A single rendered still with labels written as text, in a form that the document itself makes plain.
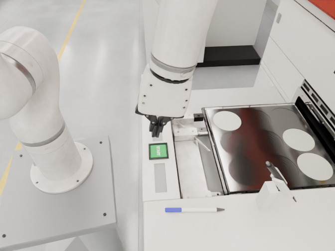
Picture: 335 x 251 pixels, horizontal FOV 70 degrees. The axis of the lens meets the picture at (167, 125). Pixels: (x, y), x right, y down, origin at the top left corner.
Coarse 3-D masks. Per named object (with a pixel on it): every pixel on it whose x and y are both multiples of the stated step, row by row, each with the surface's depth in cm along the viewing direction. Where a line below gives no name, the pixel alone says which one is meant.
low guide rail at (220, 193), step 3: (312, 186) 74; (315, 186) 74; (213, 192) 73; (216, 192) 73; (219, 192) 73; (222, 192) 73; (228, 192) 73; (234, 192) 73; (237, 192) 73; (240, 192) 73; (213, 195) 72; (216, 195) 72; (219, 195) 72; (222, 195) 72
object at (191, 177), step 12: (180, 144) 82; (192, 144) 82; (180, 156) 78; (192, 156) 78; (180, 168) 75; (192, 168) 75; (180, 180) 72; (192, 180) 72; (204, 180) 72; (180, 192) 70
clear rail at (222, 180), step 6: (204, 114) 89; (204, 120) 88; (210, 132) 83; (210, 138) 81; (210, 144) 80; (216, 150) 78; (216, 156) 76; (216, 162) 74; (222, 174) 71; (222, 180) 70; (222, 186) 69
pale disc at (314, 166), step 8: (304, 160) 75; (312, 160) 75; (320, 160) 75; (304, 168) 73; (312, 168) 73; (320, 168) 73; (328, 168) 73; (312, 176) 71; (320, 176) 71; (328, 176) 71
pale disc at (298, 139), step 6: (288, 132) 83; (294, 132) 83; (300, 132) 83; (306, 132) 83; (288, 138) 81; (294, 138) 81; (300, 138) 81; (306, 138) 81; (312, 138) 81; (288, 144) 79; (294, 144) 79; (300, 144) 79; (306, 144) 79; (312, 144) 79; (300, 150) 78; (306, 150) 78
